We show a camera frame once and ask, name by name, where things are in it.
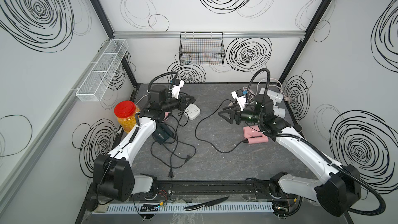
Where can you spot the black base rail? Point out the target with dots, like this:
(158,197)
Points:
(268,190)

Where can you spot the white wire shelf basket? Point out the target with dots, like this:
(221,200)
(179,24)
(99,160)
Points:
(103,70)

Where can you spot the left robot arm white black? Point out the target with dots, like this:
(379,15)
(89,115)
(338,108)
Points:
(112,174)

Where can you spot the white hair dryer middle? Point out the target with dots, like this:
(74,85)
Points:
(279,112)

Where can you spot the black wire basket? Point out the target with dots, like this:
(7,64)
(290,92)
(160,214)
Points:
(201,48)

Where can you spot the black kitchen knife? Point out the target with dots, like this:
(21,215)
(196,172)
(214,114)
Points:
(205,204)

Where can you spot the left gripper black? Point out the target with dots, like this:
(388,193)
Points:
(181,101)

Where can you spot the jar with red lid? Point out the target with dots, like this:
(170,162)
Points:
(125,112)

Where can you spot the pink hair dryer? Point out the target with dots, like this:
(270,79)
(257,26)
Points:
(253,135)

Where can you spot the white square power strip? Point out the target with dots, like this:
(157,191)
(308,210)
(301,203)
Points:
(192,111)

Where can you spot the white hair dryer back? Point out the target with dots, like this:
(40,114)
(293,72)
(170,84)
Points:
(275,97)

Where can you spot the white hair dryer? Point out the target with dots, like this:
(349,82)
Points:
(275,97)
(279,112)

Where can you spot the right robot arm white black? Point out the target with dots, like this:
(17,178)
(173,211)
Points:
(336,187)

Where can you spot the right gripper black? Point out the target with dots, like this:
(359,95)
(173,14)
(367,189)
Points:
(234,115)

